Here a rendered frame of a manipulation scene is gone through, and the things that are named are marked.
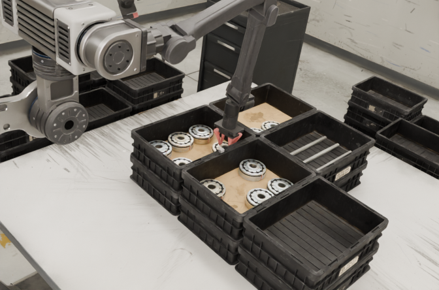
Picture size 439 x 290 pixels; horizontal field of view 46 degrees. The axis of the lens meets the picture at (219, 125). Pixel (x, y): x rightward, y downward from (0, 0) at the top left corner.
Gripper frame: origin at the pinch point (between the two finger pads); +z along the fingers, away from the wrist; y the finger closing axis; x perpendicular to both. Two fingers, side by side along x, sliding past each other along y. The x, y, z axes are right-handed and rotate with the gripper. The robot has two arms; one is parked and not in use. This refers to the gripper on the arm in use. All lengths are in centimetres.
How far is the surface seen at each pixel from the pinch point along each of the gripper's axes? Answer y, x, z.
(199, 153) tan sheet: 7.1, 6.8, 4.7
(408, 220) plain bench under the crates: -68, -37, 16
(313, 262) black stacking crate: -56, 24, 6
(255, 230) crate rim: -40, 36, -4
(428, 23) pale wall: 22, -325, 11
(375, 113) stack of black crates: -8, -153, 32
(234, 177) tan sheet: -12.0, 8.9, 4.8
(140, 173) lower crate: 19.1, 26.6, 11.8
